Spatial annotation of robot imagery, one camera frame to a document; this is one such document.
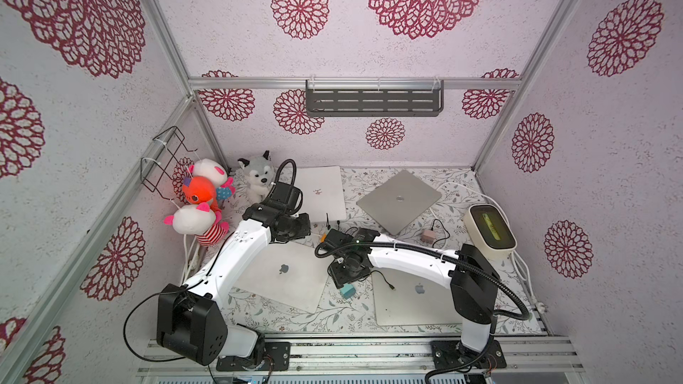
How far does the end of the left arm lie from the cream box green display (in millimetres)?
614

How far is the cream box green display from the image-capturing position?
3.00 ft

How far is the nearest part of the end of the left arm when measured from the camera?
57 cm
